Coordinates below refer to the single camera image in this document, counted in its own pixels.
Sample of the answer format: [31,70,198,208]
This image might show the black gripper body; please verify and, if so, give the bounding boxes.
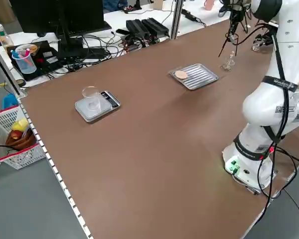
[229,9,243,30]

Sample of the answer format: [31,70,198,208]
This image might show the glass alcohol lamp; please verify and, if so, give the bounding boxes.
[220,50,236,72]

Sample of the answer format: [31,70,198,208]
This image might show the large clear beaker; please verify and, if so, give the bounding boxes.
[81,86,102,113]

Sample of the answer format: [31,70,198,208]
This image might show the black power strip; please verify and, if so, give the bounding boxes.
[181,8,199,22]

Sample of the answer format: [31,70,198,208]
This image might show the ribbed metal tray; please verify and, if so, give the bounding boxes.
[169,63,219,91]

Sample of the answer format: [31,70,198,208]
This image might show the black power brick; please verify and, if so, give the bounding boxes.
[126,19,150,38]
[141,17,170,37]

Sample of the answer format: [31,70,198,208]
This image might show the person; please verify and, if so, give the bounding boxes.
[102,0,129,12]

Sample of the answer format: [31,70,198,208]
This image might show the black computer monitor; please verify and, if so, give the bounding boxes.
[9,0,113,59]

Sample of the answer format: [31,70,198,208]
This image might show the silver digital scale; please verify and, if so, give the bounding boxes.
[74,91,122,123]

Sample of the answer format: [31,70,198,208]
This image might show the black flat case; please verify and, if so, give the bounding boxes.
[6,41,65,82]

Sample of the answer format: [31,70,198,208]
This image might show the cardboard tube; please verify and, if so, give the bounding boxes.
[0,0,15,24]

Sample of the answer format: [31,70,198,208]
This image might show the clear bottle white cap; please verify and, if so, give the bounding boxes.
[0,23,14,48]

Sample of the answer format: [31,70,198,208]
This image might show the yellow fruit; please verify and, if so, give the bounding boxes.
[11,119,29,132]

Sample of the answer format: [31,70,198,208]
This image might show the blue plastic object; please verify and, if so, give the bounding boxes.
[2,94,18,110]

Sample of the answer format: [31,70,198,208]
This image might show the brown bowl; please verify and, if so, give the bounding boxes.
[5,129,38,151]

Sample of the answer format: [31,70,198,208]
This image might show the white basket red rim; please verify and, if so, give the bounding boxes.
[0,105,46,170]

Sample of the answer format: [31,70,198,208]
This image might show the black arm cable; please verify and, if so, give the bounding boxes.
[235,21,294,145]

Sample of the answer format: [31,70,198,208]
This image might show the aluminium frame post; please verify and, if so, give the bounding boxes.
[170,0,184,40]

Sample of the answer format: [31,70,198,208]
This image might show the black base cable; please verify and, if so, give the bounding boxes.
[259,144,299,200]

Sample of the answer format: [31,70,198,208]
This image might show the tangled black cables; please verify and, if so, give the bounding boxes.
[37,32,162,75]

